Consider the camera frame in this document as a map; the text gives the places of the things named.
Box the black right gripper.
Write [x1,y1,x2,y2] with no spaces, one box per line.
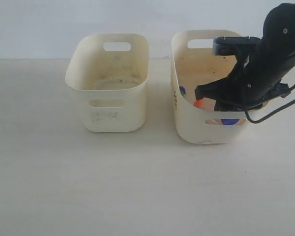
[195,51,292,111]

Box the blue-capped tube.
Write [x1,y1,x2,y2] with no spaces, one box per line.
[213,118,240,125]
[179,86,186,96]

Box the orange-capped tube front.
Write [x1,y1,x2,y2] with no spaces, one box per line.
[194,98,216,111]

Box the cream plastic bin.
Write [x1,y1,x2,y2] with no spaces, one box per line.
[171,29,270,145]
[64,33,149,133]

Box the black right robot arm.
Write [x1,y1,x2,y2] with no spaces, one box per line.
[195,3,295,111]

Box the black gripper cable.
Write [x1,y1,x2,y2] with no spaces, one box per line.
[243,61,295,124]

